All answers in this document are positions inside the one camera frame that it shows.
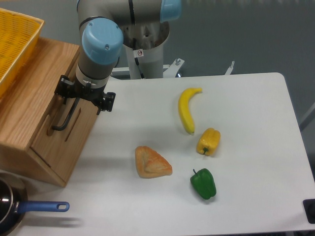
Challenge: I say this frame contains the yellow banana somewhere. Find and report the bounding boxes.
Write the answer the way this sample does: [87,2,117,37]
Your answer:
[178,88,202,134]

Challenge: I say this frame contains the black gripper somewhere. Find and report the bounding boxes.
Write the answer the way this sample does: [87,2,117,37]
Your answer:
[54,75,116,115]

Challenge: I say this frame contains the yellow plastic basket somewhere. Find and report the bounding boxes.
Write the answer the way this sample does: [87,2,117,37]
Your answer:
[0,8,45,96]

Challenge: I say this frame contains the green bell pepper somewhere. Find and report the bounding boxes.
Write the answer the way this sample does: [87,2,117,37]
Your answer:
[190,168,217,200]

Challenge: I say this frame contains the white metal table bracket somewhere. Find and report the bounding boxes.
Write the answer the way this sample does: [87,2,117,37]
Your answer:
[225,60,235,75]

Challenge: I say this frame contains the blue handled frying pan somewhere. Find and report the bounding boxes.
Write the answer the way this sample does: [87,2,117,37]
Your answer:
[0,173,70,236]

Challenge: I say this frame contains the triangular bread pastry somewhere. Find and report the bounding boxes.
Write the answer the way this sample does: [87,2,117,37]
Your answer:
[135,146,173,179]

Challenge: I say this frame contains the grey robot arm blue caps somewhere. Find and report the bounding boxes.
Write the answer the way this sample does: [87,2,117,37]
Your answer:
[55,0,182,112]

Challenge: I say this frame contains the yellow bell pepper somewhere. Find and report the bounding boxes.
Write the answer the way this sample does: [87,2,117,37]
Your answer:
[196,128,221,156]

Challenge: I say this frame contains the wooden drawer cabinet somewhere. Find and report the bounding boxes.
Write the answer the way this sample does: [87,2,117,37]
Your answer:
[0,38,97,187]

